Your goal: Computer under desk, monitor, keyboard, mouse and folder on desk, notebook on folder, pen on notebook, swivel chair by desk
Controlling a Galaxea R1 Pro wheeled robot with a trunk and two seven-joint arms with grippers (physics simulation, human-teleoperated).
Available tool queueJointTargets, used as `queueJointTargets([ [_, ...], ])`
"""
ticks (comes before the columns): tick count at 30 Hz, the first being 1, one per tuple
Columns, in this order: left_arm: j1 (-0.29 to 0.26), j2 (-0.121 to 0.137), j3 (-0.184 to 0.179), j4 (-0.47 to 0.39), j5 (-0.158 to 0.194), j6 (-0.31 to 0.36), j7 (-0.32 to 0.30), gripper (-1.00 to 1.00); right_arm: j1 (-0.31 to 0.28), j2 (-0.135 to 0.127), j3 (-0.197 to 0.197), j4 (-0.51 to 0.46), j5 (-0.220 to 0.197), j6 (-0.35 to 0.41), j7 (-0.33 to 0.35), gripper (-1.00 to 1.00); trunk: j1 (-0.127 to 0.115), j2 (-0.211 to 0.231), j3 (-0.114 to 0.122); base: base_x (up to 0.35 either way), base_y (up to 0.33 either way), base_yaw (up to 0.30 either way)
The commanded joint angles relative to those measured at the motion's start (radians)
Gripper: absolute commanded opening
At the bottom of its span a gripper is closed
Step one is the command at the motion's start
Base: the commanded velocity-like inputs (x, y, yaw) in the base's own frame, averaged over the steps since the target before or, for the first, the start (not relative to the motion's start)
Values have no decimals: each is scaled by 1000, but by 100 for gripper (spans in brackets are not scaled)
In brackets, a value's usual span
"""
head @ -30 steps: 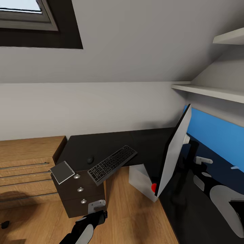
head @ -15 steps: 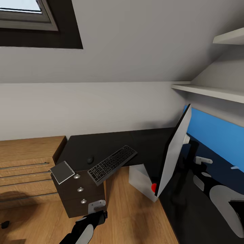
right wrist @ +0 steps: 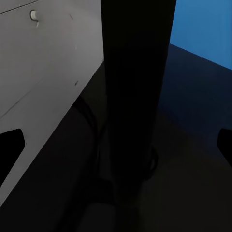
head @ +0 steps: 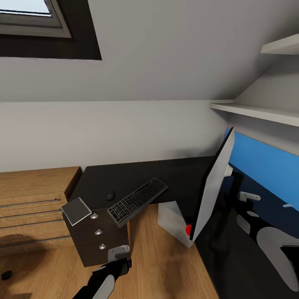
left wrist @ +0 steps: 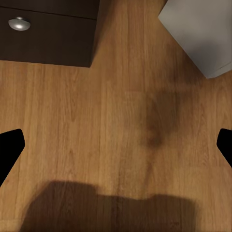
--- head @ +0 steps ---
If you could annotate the keyboard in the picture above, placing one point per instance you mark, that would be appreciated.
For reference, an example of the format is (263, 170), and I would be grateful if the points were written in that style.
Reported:
(126, 209)

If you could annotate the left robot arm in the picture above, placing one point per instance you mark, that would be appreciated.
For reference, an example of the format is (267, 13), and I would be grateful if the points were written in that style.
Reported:
(102, 282)

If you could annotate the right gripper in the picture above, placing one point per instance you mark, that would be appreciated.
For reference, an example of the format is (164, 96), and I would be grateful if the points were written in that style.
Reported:
(235, 202)

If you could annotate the mouse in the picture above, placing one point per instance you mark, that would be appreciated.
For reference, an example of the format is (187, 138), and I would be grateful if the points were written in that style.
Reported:
(111, 195)

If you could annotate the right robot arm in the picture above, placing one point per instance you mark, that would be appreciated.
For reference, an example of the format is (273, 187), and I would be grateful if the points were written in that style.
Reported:
(281, 248)

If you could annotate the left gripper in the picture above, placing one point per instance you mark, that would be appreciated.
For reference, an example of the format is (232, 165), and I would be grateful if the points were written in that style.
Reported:
(122, 266)

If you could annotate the notebook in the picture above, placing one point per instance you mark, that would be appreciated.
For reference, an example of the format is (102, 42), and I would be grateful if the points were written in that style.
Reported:
(76, 210)

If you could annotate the monitor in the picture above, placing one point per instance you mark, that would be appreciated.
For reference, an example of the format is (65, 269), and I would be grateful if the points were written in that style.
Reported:
(211, 184)

